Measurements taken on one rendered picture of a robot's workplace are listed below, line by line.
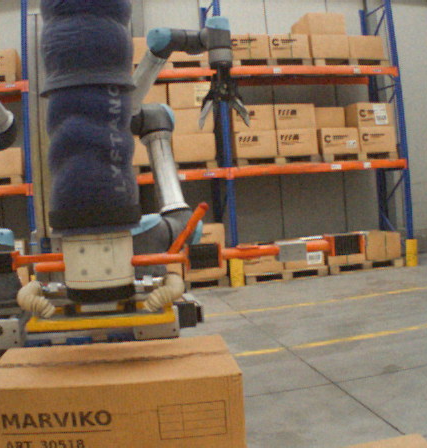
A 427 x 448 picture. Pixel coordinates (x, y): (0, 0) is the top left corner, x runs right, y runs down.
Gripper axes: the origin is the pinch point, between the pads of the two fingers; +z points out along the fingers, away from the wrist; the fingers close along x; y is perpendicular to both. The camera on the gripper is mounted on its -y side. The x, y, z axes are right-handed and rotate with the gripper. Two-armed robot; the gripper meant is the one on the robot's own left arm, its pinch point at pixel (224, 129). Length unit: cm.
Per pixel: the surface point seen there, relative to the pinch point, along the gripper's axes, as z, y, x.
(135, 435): 70, 60, -37
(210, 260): 34, 45, -15
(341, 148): -28, -679, 313
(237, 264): 121, -664, 144
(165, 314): 45, 53, -27
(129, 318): 45, 53, -36
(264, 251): 34, 45, -2
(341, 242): 33, 46, 17
